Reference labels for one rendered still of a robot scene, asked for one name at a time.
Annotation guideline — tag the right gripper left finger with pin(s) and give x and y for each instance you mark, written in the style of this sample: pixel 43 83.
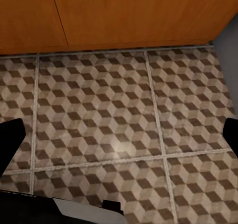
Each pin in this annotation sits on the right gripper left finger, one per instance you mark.
pixel 12 134

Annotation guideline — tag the cabinet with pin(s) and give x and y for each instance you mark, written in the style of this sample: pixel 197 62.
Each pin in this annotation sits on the cabinet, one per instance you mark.
pixel 40 26

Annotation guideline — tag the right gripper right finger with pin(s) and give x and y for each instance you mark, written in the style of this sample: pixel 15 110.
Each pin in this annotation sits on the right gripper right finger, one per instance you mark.
pixel 230 133

